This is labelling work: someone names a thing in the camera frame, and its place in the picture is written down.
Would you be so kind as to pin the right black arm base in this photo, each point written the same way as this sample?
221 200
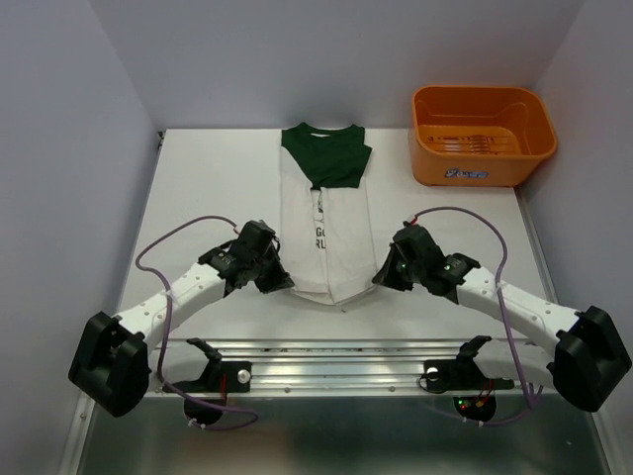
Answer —
460 373

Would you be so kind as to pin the white and green t-shirt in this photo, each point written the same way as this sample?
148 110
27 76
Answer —
326 237

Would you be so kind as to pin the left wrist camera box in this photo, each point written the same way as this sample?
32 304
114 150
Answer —
255 238

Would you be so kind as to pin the aluminium mounting rail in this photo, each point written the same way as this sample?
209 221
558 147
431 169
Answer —
353 368

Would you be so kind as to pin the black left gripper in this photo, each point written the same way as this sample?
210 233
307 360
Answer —
279 279

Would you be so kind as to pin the orange plastic basket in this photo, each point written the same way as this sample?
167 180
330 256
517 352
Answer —
478 136

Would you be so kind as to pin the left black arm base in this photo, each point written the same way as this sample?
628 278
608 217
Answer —
195 367

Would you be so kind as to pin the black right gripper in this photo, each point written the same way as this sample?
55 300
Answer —
386 273

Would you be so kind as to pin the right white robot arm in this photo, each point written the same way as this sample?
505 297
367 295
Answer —
580 354

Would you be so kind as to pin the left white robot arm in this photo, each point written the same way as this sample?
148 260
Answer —
122 357

